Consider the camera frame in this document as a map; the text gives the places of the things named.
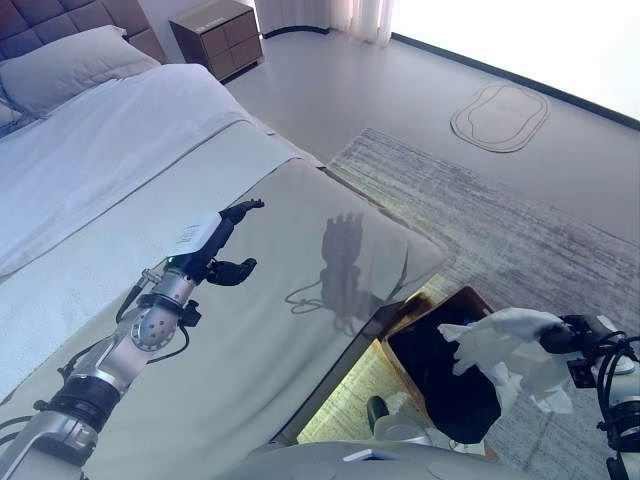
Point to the brown wooden nightstand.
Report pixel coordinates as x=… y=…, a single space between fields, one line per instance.
x=220 y=40

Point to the brown woven basket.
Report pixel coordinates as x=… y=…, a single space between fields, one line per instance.
x=470 y=300

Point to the dark right robot foot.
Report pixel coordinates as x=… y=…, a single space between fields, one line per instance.
x=376 y=407

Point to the white pillow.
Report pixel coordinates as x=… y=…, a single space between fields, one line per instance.
x=70 y=70

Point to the brown padded headboard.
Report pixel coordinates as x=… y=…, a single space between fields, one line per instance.
x=75 y=15

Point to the bed with beige cover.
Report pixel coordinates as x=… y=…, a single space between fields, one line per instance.
x=280 y=240

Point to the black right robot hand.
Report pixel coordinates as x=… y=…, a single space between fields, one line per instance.
x=575 y=332

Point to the white textured bed blanket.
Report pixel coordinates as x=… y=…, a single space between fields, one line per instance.
x=45 y=310

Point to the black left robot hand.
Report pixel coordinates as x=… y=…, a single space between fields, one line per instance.
x=200 y=240

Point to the grey robot torso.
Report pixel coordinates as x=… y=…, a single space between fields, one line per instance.
x=350 y=462

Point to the white sheer curtain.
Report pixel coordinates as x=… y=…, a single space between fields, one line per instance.
x=340 y=17

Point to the white shirt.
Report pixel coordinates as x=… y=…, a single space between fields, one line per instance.
x=505 y=345

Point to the silver right robot leg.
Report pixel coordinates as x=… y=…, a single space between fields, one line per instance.
x=405 y=430

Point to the grey oval floor mat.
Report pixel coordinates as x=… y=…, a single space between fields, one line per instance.
x=500 y=117

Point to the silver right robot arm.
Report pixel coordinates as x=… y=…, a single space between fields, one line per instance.
x=625 y=395

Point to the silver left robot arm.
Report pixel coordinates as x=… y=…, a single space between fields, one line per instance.
x=115 y=360

